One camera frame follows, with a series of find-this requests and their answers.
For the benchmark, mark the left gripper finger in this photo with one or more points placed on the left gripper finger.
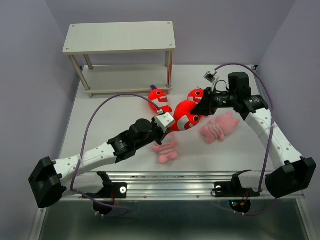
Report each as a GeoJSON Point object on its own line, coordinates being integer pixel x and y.
{"type": "Point", "coordinates": [168, 131]}
{"type": "Point", "coordinates": [159, 139]}

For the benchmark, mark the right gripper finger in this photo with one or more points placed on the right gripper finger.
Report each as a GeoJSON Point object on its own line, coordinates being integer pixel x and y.
{"type": "Point", "coordinates": [203, 108]}
{"type": "Point", "coordinates": [207, 97]}

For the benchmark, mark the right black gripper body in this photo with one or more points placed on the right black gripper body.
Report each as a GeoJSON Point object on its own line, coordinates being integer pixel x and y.
{"type": "Point", "coordinates": [224, 100]}

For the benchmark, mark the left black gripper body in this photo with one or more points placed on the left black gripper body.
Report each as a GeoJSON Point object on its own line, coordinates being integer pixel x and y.
{"type": "Point", "coordinates": [155, 133]}

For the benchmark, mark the pink frog plush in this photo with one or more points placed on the pink frog plush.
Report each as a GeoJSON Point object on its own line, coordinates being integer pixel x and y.
{"type": "Point", "coordinates": [223, 125]}
{"type": "Point", "coordinates": [167, 150]}

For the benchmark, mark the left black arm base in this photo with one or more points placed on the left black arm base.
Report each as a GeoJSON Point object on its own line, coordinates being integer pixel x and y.
{"type": "Point", "coordinates": [104, 188]}

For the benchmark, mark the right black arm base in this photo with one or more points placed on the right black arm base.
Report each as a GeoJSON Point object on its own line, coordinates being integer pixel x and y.
{"type": "Point", "coordinates": [233, 188]}

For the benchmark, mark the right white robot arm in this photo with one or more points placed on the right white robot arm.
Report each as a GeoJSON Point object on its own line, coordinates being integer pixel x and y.
{"type": "Point", "coordinates": [292, 171]}

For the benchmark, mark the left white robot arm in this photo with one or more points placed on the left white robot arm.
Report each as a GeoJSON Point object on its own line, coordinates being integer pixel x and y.
{"type": "Point", "coordinates": [50, 179]}

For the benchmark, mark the white two-tier shelf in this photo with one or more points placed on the white two-tier shelf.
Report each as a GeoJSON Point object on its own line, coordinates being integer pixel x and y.
{"type": "Point", "coordinates": [86, 39]}

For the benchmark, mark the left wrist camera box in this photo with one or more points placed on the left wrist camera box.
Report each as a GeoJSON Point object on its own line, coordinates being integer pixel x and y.
{"type": "Point", "coordinates": [164, 121]}

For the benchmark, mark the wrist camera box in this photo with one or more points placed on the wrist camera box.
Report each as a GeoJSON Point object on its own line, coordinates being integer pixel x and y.
{"type": "Point", "coordinates": [211, 77]}
{"type": "Point", "coordinates": [164, 121]}

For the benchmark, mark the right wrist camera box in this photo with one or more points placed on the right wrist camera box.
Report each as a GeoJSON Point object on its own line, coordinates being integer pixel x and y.
{"type": "Point", "coordinates": [211, 77]}

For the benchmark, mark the aluminium rail frame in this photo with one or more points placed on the aluminium rail frame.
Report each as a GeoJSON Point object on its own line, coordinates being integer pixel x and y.
{"type": "Point", "coordinates": [198, 165]}

